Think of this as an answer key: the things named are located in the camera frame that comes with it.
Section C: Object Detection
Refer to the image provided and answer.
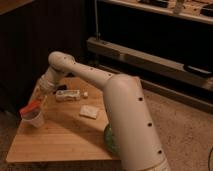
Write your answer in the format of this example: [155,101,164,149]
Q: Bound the orange red pepper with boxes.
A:
[19,100,41,116]

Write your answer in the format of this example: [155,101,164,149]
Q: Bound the green glass bowl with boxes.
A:
[103,124,117,155]

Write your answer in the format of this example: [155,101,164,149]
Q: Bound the wooden table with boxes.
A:
[6,77,117,163]

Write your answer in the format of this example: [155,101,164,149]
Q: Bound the white flat sponge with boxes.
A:
[79,105,99,119]

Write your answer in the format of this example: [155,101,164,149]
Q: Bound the vertical metal pole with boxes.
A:
[94,0,100,41]

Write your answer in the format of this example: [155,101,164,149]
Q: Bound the white plastic bottle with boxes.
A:
[55,90,89,101]

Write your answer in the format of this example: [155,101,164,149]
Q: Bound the white shelf with clutter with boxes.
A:
[101,0,213,25]

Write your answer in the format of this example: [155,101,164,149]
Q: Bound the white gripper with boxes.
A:
[33,77,54,108]

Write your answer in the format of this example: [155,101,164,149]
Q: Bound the black remote on heater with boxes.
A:
[183,64,213,78]

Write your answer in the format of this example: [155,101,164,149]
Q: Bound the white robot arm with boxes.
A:
[39,51,171,171]

